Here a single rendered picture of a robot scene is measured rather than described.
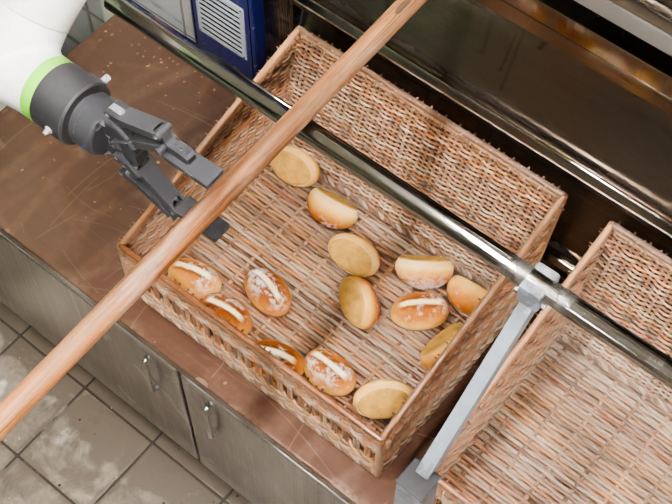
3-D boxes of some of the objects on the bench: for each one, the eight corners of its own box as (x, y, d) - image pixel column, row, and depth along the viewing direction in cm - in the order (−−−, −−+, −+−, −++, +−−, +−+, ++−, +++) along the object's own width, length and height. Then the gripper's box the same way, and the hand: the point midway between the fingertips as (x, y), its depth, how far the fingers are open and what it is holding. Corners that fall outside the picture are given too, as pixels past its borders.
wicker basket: (300, 115, 237) (298, 17, 213) (549, 279, 219) (576, 192, 195) (122, 290, 217) (96, 204, 194) (378, 485, 200) (386, 417, 176)
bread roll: (366, 287, 215) (381, 254, 212) (318, 259, 217) (332, 226, 215) (379, 279, 219) (393, 247, 217) (332, 252, 222) (346, 220, 220)
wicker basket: (579, 297, 217) (610, 211, 194) (874, 496, 199) (949, 429, 176) (407, 505, 198) (418, 438, 174) (717, 746, 180) (776, 709, 156)
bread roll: (451, 286, 219) (453, 294, 212) (393, 283, 219) (394, 291, 213) (453, 255, 218) (455, 262, 211) (395, 252, 218) (395, 259, 212)
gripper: (94, 37, 151) (233, 130, 144) (121, 151, 171) (244, 237, 165) (49, 75, 148) (189, 172, 141) (83, 187, 168) (206, 276, 162)
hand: (208, 200), depth 153 cm, fingers open, 11 cm apart
